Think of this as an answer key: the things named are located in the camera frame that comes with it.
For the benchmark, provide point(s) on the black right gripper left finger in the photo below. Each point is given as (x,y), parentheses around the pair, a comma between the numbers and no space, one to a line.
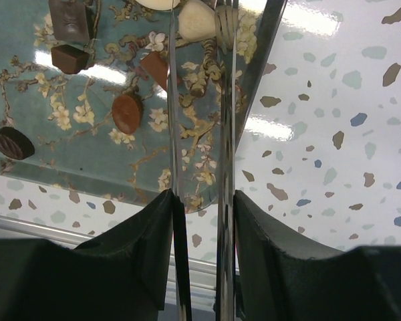
(34,286)

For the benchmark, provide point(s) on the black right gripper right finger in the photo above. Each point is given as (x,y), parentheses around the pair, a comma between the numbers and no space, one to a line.
(287,276)

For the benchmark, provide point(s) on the milk round chocolate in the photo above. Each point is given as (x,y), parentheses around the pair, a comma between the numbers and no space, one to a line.
(127,110)

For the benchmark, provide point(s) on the milk rectangular chocolate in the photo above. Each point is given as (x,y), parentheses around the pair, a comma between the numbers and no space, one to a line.
(156,67)

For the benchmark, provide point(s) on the white dome chocolate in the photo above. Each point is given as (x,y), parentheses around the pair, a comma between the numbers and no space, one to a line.
(196,21)

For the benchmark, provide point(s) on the metal serving tongs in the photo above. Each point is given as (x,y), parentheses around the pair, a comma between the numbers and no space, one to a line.
(226,22)

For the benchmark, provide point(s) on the dark ridged oval chocolate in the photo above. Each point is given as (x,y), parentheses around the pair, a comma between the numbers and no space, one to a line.
(14,144)

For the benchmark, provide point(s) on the dark rectangular chocolate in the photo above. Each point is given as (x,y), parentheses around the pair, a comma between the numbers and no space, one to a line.
(69,59)

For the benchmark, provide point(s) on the dark cube chocolate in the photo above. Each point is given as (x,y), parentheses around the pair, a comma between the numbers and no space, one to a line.
(71,21)

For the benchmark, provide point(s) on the white oval chocolate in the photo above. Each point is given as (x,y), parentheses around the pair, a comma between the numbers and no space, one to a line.
(159,5)

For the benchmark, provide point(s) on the floral blue serving tray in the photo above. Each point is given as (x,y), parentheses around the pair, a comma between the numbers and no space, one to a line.
(68,117)

